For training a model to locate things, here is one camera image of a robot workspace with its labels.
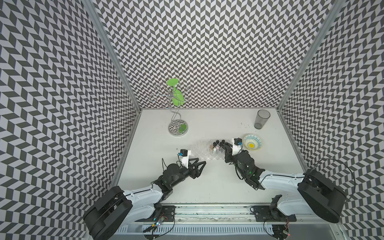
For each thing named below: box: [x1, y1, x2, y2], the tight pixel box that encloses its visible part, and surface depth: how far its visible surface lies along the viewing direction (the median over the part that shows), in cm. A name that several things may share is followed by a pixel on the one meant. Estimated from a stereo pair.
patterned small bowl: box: [243, 134, 263, 151], surface depth 98 cm
